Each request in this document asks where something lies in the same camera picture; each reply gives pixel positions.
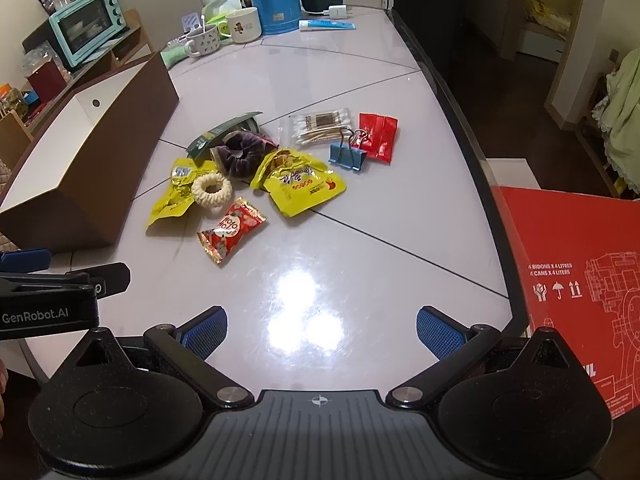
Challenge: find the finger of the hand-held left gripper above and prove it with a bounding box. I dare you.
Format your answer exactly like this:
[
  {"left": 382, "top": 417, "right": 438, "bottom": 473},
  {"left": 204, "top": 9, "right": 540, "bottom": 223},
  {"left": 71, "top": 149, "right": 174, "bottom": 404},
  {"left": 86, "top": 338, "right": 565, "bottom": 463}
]
[
  {"left": 0, "top": 248, "right": 52, "bottom": 275},
  {"left": 0, "top": 262, "right": 132, "bottom": 298}
]

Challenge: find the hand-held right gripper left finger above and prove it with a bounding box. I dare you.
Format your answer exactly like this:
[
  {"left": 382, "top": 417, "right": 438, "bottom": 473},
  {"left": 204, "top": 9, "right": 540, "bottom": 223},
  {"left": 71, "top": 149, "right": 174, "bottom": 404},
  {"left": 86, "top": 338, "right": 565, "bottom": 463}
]
[{"left": 47, "top": 305, "right": 256, "bottom": 409}]

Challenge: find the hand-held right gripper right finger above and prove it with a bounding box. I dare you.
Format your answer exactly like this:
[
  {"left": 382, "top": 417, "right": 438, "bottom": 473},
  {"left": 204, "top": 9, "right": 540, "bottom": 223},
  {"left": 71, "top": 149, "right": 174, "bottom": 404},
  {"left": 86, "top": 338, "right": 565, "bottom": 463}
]
[{"left": 389, "top": 304, "right": 597, "bottom": 409}]

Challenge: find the yellow snack packet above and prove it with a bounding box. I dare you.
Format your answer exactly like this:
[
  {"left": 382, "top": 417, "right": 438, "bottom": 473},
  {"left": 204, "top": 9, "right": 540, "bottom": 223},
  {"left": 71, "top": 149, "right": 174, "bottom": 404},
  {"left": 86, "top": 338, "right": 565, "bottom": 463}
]
[
  {"left": 146, "top": 157, "right": 221, "bottom": 231},
  {"left": 250, "top": 147, "right": 347, "bottom": 218}
]

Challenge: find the brown cardboard box white inside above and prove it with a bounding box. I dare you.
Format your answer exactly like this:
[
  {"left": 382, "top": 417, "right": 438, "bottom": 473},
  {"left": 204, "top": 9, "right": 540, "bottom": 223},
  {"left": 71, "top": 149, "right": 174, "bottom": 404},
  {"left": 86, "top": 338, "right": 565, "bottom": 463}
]
[{"left": 0, "top": 51, "right": 180, "bottom": 250}]

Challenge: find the dark green snack packet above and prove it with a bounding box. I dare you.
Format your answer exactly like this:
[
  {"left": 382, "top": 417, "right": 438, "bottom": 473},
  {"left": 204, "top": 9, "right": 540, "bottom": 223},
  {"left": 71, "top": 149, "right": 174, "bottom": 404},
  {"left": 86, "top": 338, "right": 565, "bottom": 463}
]
[{"left": 186, "top": 111, "right": 264, "bottom": 161}]

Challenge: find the blue binder clip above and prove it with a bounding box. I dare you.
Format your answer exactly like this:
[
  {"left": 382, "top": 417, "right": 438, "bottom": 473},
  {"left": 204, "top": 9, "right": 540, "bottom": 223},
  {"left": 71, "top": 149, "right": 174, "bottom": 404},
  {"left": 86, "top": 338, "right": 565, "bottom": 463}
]
[{"left": 328, "top": 127, "right": 368, "bottom": 173}]

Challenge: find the red foil packet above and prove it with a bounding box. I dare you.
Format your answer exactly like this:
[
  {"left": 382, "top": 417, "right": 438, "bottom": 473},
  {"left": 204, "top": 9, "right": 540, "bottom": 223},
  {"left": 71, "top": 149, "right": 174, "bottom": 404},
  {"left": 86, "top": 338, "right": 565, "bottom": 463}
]
[{"left": 358, "top": 112, "right": 399, "bottom": 162}]

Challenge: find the clear bag of cotton swabs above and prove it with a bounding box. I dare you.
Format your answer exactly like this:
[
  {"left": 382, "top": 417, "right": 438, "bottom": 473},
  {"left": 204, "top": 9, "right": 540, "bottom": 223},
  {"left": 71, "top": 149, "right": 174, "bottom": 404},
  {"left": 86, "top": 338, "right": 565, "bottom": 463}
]
[{"left": 279, "top": 110, "right": 356, "bottom": 150}]

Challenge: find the red patterned candy packet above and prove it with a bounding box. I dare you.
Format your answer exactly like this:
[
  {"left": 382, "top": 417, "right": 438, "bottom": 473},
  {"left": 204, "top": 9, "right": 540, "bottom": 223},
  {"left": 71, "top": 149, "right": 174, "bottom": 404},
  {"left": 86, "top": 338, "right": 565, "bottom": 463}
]
[{"left": 196, "top": 196, "right": 267, "bottom": 265}]

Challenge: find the cream knitted scrunchie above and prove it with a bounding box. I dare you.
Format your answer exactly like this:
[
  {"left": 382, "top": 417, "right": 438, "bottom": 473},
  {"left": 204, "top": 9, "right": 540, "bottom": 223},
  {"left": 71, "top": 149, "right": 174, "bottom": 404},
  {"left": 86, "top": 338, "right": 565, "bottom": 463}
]
[{"left": 191, "top": 172, "right": 234, "bottom": 208}]

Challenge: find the red cardboard box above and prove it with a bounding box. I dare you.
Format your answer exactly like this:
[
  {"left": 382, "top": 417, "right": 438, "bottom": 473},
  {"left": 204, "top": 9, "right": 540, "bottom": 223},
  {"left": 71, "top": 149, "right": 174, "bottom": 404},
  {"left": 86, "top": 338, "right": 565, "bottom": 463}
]
[{"left": 490, "top": 185, "right": 640, "bottom": 421}]

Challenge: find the purple velvet scrunchie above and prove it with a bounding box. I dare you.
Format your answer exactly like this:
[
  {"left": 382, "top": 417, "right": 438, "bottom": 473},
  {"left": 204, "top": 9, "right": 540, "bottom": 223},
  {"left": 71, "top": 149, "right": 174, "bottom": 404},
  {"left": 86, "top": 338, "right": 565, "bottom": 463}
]
[{"left": 212, "top": 130, "right": 278, "bottom": 181}]

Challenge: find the dark red box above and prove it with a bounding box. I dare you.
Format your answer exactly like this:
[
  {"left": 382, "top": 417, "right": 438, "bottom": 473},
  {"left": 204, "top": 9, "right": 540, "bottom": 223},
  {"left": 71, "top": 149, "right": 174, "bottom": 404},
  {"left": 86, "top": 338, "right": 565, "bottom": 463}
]
[{"left": 27, "top": 57, "right": 67, "bottom": 97}]

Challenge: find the light green cloth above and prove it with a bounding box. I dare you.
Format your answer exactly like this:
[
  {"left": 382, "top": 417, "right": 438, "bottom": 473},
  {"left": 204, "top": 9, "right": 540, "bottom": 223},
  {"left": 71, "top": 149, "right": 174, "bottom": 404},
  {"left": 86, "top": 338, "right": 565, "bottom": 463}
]
[{"left": 160, "top": 42, "right": 189, "bottom": 69}]

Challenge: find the wooden shelf cabinet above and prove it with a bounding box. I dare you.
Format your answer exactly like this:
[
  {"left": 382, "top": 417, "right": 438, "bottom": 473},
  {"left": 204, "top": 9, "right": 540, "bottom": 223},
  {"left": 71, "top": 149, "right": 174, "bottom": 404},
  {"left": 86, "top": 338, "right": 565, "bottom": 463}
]
[{"left": 0, "top": 8, "right": 153, "bottom": 161}]

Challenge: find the teal toaster oven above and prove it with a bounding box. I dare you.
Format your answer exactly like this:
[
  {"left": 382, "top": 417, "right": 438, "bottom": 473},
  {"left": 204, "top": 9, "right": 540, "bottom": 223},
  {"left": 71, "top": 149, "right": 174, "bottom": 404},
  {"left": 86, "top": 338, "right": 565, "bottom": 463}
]
[{"left": 48, "top": 0, "right": 128, "bottom": 72}]

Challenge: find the grey patterned mug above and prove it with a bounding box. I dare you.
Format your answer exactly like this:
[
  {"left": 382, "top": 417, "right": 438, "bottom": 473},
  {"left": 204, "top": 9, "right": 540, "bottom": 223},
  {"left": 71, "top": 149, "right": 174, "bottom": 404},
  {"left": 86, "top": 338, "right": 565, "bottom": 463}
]
[{"left": 184, "top": 24, "right": 221, "bottom": 60}]

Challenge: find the white mug with cartoon print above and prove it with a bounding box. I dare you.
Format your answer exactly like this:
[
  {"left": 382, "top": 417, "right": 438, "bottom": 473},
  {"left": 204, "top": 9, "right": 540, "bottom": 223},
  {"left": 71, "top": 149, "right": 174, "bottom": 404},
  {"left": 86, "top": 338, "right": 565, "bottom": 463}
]
[{"left": 219, "top": 7, "right": 263, "bottom": 43}]

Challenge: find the green tissue pack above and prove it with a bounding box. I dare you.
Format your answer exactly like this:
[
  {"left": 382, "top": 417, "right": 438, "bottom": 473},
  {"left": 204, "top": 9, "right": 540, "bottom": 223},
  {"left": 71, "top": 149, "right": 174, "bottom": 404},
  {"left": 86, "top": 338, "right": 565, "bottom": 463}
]
[{"left": 201, "top": 0, "right": 242, "bottom": 26}]

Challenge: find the light green lace blanket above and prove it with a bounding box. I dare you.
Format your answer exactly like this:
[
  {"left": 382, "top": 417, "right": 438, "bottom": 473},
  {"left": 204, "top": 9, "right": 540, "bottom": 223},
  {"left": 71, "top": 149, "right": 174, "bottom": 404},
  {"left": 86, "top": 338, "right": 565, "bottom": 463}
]
[{"left": 592, "top": 50, "right": 640, "bottom": 196}]

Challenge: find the white bed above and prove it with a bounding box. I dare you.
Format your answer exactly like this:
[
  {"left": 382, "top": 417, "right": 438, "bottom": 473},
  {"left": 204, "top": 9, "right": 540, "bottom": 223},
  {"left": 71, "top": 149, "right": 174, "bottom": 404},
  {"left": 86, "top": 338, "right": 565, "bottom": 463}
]
[{"left": 520, "top": 0, "right": 574, "bottom": 63}]

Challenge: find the blue white toothpaste tube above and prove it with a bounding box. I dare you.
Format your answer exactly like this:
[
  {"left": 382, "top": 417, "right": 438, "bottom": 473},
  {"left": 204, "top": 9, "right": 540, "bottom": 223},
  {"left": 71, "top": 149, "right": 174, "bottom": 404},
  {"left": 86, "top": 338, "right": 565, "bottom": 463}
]
[{"left": 298, "top": 19, "right": 357, "bottom": 31}]

